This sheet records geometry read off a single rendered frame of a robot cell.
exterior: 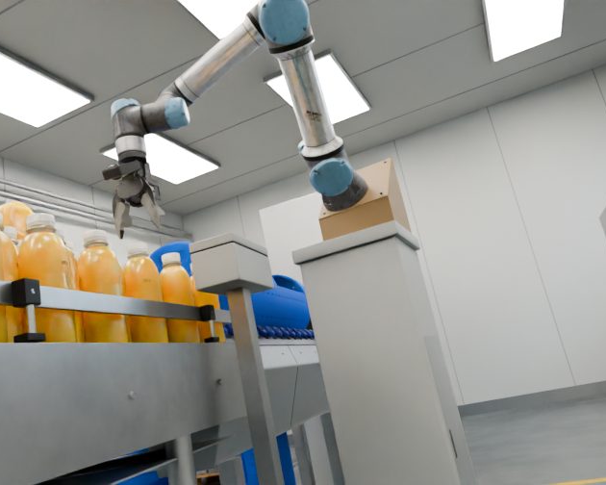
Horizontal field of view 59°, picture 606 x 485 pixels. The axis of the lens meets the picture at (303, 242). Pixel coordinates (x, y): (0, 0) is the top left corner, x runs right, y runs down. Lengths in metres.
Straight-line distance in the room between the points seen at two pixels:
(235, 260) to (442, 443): 0.72
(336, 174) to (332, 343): 0.47
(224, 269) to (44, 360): 0.44
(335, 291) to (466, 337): 4.91
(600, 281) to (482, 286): 1.18
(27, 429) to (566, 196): 6.13
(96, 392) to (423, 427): 0.89
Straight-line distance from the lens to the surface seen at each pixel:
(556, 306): 6.33
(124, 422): 0.87
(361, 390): 1.49
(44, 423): 0.75
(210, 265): 1.10
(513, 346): 6.32
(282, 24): 1.34
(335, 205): 1.64
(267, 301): 1.79
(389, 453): 1.50
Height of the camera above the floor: 0.79
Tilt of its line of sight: 14 degrees up
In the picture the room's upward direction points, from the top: 12 degrees counter-clockwise
